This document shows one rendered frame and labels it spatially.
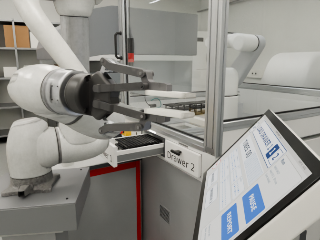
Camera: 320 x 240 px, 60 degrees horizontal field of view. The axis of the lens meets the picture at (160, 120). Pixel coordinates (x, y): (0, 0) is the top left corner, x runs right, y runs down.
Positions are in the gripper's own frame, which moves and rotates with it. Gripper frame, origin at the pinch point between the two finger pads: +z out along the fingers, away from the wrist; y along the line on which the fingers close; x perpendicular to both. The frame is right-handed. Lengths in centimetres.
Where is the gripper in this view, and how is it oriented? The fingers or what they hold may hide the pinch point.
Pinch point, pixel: (169, 103)
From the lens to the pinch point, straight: 39.9
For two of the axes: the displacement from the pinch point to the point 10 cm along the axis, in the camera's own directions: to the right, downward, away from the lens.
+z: 8.0, 1.3, -5.9
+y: 0.5, -9.9, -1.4
